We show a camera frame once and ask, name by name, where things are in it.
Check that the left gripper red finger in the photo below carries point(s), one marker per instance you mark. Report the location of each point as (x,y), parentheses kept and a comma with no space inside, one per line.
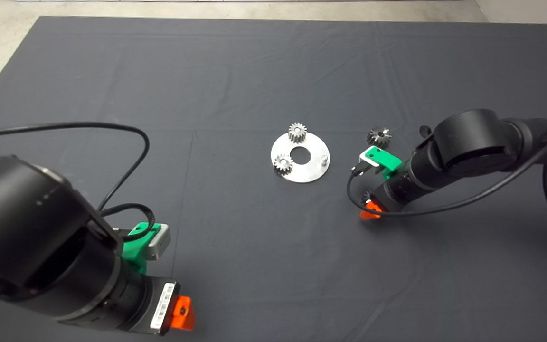
(182,314)

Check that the silver camera box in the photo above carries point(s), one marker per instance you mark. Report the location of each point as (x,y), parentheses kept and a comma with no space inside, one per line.
(366,159)
(158,241)

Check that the dark grey table cloth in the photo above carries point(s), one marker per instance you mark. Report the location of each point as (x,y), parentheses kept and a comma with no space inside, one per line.
(254,71)

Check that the small steel gear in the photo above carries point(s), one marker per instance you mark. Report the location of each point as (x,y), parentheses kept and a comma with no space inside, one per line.
(297,132)
(366,195)
(283,164)

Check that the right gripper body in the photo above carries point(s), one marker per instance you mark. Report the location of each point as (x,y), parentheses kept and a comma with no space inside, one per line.
(387,199)

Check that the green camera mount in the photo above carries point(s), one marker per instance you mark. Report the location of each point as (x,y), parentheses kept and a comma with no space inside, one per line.
(133,251)
(387,161)

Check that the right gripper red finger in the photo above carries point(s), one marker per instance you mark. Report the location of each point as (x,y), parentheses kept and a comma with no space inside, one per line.
(371,212)

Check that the round metal plate with hole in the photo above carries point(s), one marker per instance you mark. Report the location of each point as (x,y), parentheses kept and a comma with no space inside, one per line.
(309,171)

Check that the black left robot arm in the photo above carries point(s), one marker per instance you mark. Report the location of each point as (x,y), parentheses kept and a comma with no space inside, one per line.
(22,237)

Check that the large steel gear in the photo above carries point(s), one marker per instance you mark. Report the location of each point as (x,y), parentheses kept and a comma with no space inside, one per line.
(379,137)

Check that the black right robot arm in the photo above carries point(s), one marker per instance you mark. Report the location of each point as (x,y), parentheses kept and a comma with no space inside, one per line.
(473,140)

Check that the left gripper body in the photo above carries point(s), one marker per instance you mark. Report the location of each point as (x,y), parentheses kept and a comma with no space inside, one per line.
(150,304)

